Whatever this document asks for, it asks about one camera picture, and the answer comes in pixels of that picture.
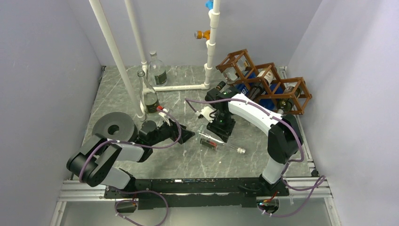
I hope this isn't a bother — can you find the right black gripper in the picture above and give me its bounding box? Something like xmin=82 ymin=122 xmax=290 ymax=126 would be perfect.
xmin=207 ymin=111 xmax=235 ymax=143

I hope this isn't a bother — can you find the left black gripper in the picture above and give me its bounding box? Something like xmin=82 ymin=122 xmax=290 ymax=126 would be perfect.
xmin=149 ymin=117 xmax=195 ymax=146

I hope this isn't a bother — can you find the clear bottle dark label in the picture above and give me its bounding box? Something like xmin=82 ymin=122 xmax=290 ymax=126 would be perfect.
xmin=196 ymin=131 xmax=246 ymax=154

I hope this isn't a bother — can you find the dark bottle silver cap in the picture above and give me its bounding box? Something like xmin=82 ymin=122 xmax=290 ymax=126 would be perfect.
xmin=277 ymin=86 xmax=294 ymax=114

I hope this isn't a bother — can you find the clear bottle red green label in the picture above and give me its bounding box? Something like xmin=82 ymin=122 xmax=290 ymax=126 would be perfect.
xmin=148 ymin=51 xmax=167 ymax=87

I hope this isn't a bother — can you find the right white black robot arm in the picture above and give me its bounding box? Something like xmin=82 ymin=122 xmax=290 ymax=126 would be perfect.
xmin=204 ymin=85 xmax=303 ymax=195

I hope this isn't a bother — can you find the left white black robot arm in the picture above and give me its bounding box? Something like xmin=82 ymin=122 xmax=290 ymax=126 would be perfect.
xmin=66 ymin=120 xmax=195 ymax=198

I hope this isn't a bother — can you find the blue labelled clear bottle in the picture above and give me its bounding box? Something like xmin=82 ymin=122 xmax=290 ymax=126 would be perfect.
xmin=234 ymin=83 xmax=249 ymax=96

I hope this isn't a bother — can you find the standing clear empty bottle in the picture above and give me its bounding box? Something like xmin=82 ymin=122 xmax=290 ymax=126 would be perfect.
xmin=137 ymin=70 xmax=160 ymax=113

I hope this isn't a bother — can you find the dark bottle gold cap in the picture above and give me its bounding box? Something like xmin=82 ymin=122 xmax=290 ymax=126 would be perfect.
xmin=247 ymin=70 xmax=274 ymax=100

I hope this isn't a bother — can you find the brown wooden wine rack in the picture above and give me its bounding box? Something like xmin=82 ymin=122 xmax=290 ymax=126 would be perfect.
xmin=216 ymin=49 xmax=312 ymax=115

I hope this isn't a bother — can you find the orange valve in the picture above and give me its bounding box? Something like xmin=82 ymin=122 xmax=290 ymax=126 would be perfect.
xmin=194 ymin=30 xmax=210 ymax=40

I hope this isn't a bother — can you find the blue valve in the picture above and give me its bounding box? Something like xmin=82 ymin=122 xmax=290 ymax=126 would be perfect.
xmin=205 ymin=0 xmax=214 ymax=10

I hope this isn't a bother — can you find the slanted white pvc pipe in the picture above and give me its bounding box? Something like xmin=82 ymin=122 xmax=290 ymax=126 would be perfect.
xmin=89 ymin=0 xmax=147 ymax=121

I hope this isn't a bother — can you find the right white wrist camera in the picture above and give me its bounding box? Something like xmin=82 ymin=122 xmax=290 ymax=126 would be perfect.
xmin=198 ymin=106 xmax=216 ymax=122

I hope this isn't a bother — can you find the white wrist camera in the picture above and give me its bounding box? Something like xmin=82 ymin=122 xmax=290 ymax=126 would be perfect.
xmin=198 ymin=106 xmax=216 ymax=122
xmin=157 ymin=106 xmax=173 ymax=126

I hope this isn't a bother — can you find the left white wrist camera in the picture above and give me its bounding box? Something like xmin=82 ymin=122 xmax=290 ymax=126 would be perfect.
xmin=157 ymin=106 xmax=173 ymax=126

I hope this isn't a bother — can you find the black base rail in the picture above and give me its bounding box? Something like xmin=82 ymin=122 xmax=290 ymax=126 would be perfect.
xmin=104 ymin=177 xmax=289 ymax=210

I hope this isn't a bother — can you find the aluminium frame rail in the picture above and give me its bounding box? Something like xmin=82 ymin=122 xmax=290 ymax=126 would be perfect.
xmin=50 ymin=177 xmax=342 ymax=226

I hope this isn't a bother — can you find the white pvc pipe frame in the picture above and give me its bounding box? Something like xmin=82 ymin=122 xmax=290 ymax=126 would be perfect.
xmin=125 ymin=0 xmax=220 ymax=92

